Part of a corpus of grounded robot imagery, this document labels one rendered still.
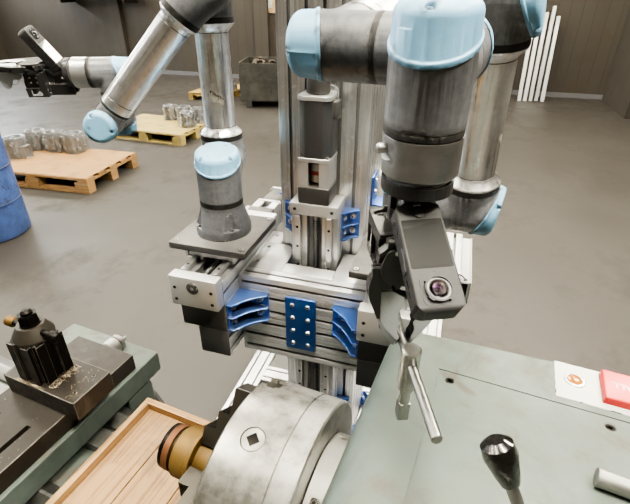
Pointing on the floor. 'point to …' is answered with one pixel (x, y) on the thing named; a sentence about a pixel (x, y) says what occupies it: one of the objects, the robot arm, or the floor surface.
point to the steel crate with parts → (258, 80)
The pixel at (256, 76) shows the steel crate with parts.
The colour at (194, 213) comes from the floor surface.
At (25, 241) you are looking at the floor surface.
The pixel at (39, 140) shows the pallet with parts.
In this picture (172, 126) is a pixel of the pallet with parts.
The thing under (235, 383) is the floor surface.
